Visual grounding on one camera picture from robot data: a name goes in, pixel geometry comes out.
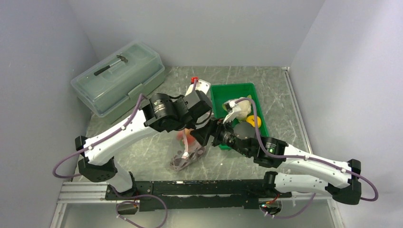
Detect purple cable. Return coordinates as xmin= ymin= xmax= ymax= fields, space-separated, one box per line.
xmin=234 ymin=97 xmax=379 ymax=220
xmin=52 ymin=94 xmax=149 ymax=180

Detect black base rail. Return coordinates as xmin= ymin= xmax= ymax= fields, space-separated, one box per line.
xmin=105 ymin=179 xmax=277 ymax=212

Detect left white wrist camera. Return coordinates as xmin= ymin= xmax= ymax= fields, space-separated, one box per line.
xmin=185 ymin=77 xmax=211 ymax=96

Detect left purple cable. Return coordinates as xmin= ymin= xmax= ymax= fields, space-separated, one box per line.
xmin=52 ymin=94 xmax=149 ymax=180

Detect pink peach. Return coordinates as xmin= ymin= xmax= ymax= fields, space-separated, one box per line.
xmin=176 ymin=128 xmax=196 ymax=145

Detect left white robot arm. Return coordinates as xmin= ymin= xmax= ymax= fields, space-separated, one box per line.
xmin=78 ymin=90 xmax=212 ymax=200

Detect clear plastic storage box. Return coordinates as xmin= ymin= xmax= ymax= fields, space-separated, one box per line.
xmin=71 ymin=41 xmax=165 ymax=117

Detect black handled hammer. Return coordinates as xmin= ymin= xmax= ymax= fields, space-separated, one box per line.
xmin=94 ymin=55 xmax=128 ymax=76

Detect clear zip top bag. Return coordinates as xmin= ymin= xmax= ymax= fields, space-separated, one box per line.
xmin=181 ymin=136 xmax=206 ymax=154

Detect green plastic tray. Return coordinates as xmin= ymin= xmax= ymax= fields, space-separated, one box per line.
xmin=210 ymin=83 xmax=269 ymax=150

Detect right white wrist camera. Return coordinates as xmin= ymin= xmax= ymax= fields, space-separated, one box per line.
xmin=223 ymin=99 xmax=241 ymax=124

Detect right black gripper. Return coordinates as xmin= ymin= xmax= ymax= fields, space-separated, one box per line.
xmin=190 ymin=114 xmax=251 ymax=158

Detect white cauliflower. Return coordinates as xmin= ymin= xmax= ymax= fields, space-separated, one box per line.
xmin=235 ymin=97 xmax=251 ymax=121

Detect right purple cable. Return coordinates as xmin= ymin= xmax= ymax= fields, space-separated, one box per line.
xmin=234 ymin=97 xmax=379 ymax=220

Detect dark red grape bunch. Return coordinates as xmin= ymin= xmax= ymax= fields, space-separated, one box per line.
xmin=169 ymin=150 xmax=204 ymax=171

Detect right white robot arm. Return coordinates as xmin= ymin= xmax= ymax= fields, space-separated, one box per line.
xmin=191 ymin=118 xmax=362 ymax=205

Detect orange fruit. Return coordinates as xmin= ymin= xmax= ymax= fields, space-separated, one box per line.
xmin=245 ymin=115 xmax=262 ymax=128

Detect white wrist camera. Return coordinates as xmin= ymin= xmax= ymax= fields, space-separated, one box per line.
xmin=185 ymin=77 xmax=211 ymax=96
xmin=223 ymin=99 xmax=241 ymax=124

